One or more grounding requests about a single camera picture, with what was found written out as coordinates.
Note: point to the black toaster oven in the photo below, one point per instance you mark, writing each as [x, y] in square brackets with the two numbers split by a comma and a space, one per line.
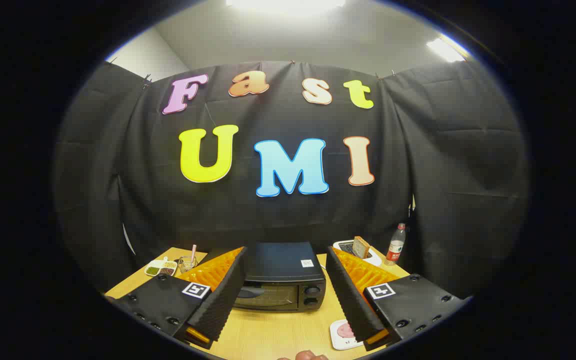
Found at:
[278, 262]

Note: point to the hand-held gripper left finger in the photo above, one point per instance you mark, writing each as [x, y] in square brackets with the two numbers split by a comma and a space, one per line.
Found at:
[223, 305]

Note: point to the white divided bean dish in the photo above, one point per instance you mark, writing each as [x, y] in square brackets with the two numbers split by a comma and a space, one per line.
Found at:
[160, 270]

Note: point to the clear plastic water bottle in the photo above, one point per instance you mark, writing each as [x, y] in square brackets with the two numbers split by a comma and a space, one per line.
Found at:
[395, 247]

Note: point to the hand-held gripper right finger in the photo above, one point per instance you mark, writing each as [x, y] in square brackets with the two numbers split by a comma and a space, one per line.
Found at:
[353, 305]

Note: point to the brown bread slice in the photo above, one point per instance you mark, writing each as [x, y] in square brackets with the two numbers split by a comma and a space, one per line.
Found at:
[361, 247]

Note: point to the ceiling light panel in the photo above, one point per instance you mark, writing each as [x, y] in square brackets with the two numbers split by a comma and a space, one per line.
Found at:
[285, 4]
[445, 50]

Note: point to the pink stick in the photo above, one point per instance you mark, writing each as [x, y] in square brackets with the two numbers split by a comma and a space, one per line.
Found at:
[193, 252]

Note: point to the white toaster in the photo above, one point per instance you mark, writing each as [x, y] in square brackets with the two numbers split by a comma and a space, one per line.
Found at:
[374, 260]

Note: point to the white square plate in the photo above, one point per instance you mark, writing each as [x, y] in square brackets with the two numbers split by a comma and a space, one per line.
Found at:
[340, 344]

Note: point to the pink ham slice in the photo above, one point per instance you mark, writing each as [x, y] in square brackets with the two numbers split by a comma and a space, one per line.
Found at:
[344, 330]

